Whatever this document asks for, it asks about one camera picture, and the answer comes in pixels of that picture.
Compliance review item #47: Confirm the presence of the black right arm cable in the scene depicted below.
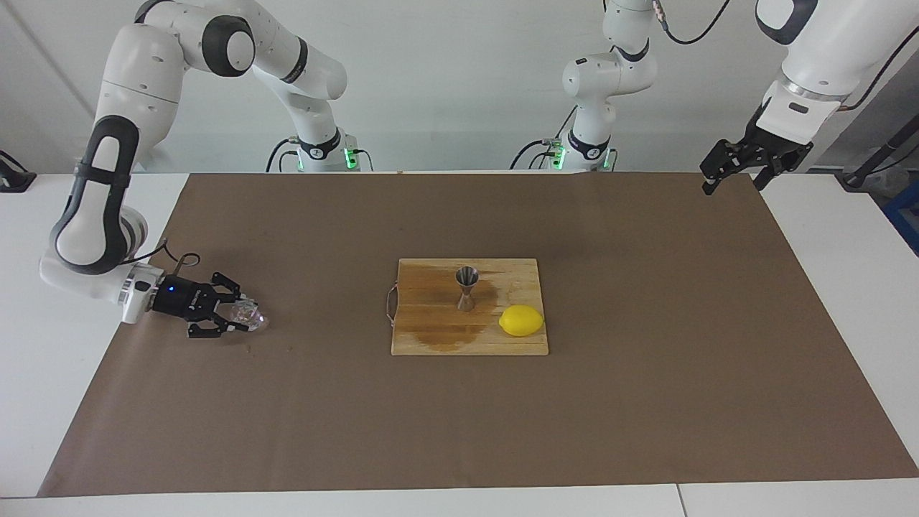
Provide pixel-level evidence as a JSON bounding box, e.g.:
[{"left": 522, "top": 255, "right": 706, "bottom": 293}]
[{"left": 133, "top": 239, "right": 203, "bottom": 279}]

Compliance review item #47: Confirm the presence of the brown paper table mat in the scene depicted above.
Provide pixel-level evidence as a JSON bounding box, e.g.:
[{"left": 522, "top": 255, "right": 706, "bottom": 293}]
[{"left": 37, "top": 171, "right": 919, "bottom": 498}]

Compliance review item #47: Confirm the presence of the black table clamp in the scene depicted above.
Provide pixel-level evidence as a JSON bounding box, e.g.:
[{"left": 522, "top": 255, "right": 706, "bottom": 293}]
[{"left": 0, "top": 149, "right": 37, "bottom": 193}]

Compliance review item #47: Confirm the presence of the blue crate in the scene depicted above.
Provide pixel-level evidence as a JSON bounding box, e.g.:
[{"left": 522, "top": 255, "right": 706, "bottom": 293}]
[{"left": 882, "top": 180, "right": 919, "bottom": 256}]

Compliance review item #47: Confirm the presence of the steel double jigger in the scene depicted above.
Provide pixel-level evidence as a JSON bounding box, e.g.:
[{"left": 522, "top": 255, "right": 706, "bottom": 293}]
[{"left": 455, "top": 266, "right": 480, "bottom": 312}]

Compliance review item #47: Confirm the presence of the wooden cutting board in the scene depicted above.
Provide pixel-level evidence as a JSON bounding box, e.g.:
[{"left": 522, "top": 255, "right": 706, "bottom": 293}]
[{"left": 386, "top": 258, "right": 550, "bottom": 357}]

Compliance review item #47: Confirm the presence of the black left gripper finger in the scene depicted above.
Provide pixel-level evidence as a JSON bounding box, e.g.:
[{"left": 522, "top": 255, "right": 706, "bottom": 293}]
[
  {"left": 752, "top": 142, "right": 815, "bottom": 192},
  {"left": 700, "top": 138, "right": 752, "bottom": 196}
]

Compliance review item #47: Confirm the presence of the black stand pole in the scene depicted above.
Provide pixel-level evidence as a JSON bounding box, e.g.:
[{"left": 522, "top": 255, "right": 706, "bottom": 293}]
[{"left": 836, "top": 111, "right": 919, "bottom": 190}]

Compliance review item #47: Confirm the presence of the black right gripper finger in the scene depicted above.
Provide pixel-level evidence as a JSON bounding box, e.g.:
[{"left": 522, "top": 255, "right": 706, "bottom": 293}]
[
  {"left": 187, "top": 312, "right": 252, "bottom": 340},
  {"left": 210, "top": 271, "right": 248, "bottom": 306}
]

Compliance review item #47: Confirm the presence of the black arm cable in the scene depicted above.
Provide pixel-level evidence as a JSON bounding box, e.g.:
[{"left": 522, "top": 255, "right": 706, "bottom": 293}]
[
  {"left": 133, "top": 239, "right": 203, "bottom": 279},
  {"left": 650, "top": 0, "right": 919, "bottom": 112}
]

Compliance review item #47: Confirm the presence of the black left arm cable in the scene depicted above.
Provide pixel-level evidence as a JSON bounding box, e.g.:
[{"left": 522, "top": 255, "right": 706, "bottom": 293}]
[{"left": 650, "top": 0, "right": 919, "bottom": 112}]

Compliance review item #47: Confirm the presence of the small clear glass pitcher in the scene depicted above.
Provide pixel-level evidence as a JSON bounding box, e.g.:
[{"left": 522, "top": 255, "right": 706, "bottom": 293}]
[{"left": 228, "top": 298, "right": 270, "bottom": 333}]

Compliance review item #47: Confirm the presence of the yellow lemon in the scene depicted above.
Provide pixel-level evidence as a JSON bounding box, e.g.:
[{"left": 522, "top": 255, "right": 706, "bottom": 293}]
[{"left": 498, "top": 304, "right": 545, "bottom": 338}]

